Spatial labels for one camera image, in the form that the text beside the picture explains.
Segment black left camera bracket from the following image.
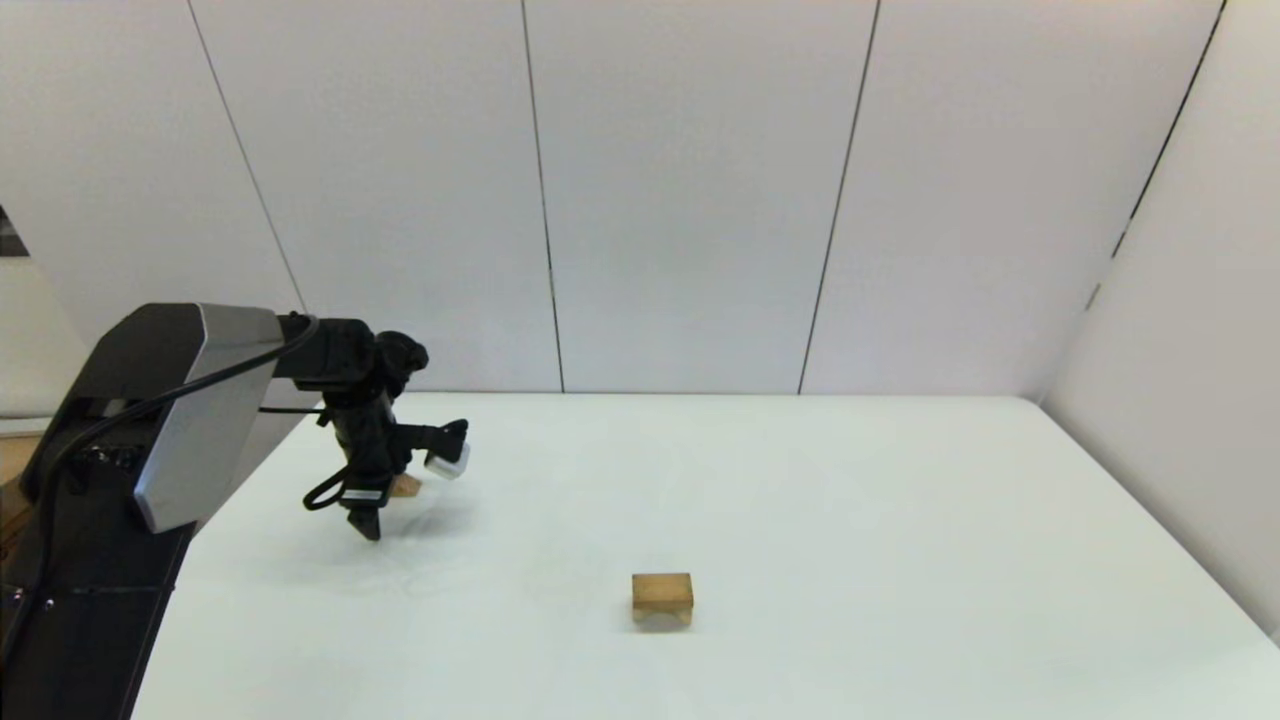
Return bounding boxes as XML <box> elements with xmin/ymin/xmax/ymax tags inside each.
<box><xmin>395</xmin><ymin>419</ymin><xmax>470</xmax><ymax>463</ymax></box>

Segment rectangular wooden building block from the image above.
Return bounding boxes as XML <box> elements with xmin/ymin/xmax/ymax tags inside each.
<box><xmin>631</xmin><ymin>572</ymin><xmax>695</xmax><ymax>613</ymax></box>

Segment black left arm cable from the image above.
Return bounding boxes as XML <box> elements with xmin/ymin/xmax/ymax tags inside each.
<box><xmin>0</xmin><ymin>313</ymin><xmax>353</xmax><ymax>661</ymax></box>

